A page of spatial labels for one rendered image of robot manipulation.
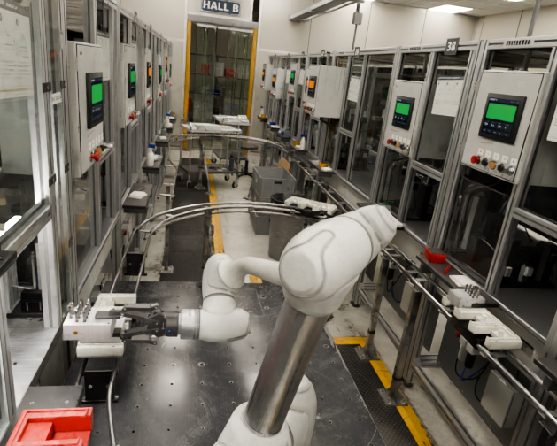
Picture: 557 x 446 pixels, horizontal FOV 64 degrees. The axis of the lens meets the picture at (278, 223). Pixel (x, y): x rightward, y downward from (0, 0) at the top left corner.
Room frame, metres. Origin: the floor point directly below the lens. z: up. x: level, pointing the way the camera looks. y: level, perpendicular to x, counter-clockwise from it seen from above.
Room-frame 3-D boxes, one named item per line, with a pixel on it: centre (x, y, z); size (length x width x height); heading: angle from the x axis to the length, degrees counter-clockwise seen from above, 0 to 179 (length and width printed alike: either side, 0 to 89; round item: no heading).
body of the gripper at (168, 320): (1.14, 0.31, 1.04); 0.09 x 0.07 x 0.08; 102
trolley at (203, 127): (6.71, 1.14, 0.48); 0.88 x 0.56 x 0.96; 120
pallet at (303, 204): (3.18, -0.23, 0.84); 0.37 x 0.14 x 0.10; 70
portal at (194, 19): (9.37, 1.49, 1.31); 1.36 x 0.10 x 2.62; 102
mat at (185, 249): (5.74, 1.15, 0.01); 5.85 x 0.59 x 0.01; 12
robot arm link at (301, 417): (1.06, -0.09, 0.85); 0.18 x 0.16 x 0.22; 149
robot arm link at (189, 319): (1.16, 0.23, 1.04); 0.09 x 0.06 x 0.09; 12
